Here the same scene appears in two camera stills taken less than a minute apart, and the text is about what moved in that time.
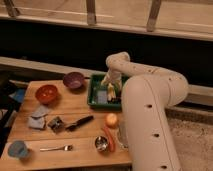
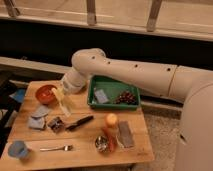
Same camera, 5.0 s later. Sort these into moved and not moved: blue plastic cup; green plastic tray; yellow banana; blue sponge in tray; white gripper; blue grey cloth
Moved: yellow banana; white gripper
Not moved: blue grey cloth; green plastic tray; blue plastic cup; blue sponge in tray
